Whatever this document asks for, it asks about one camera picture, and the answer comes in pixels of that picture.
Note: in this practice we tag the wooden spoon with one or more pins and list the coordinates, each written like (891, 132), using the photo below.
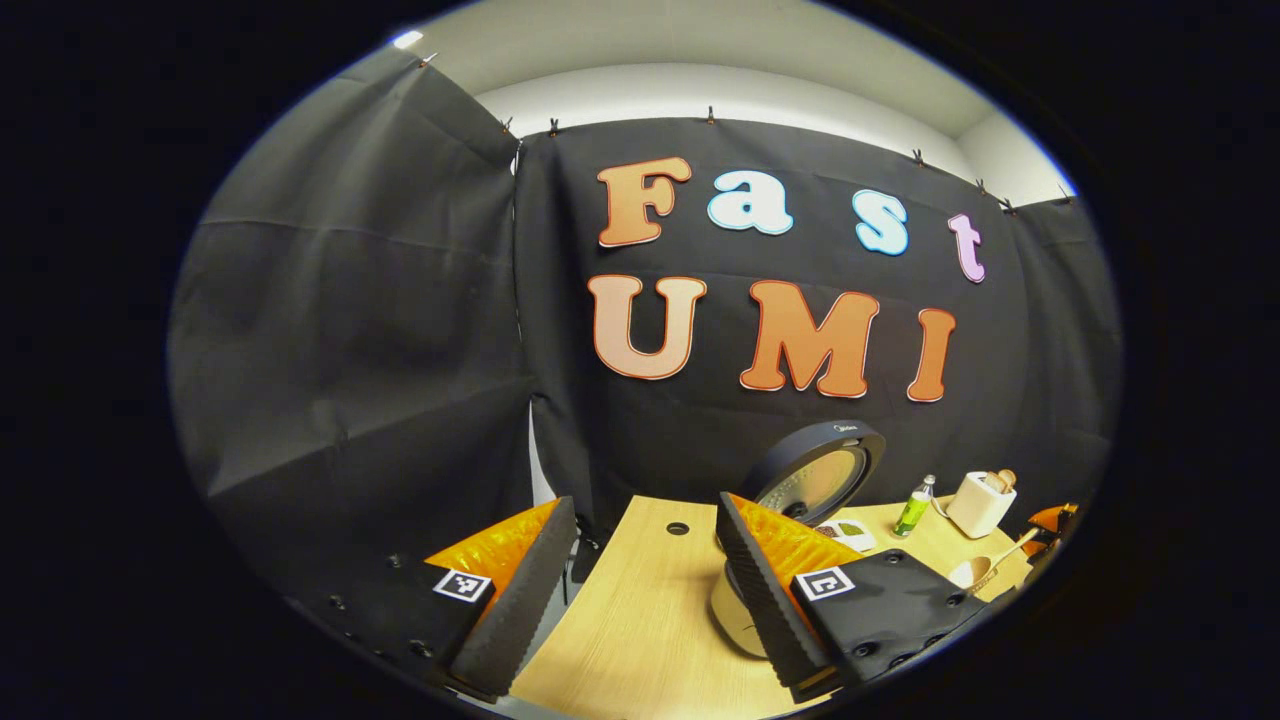
(970, 573)

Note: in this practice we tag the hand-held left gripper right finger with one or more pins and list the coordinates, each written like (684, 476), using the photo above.
(765, 610)

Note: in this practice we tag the ceiling light panel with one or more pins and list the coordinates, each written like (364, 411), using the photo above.
(407, 39)

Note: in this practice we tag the black backdrop cloth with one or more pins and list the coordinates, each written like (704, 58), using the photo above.
(350, 350)

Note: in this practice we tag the dark grey rice cooker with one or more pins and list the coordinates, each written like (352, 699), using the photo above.
(812, 485)

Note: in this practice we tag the white toaster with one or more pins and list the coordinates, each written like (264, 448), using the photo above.
(975, 510)

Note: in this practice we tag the green drink bottle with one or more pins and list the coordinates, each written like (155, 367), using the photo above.
(912, 512)

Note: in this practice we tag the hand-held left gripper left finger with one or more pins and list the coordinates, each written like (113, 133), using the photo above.
(520, 620)

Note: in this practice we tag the rectangular dish with beans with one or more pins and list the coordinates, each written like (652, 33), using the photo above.
(848, 532)

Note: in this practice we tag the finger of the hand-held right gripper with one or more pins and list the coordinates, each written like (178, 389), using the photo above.
(1052, 520)

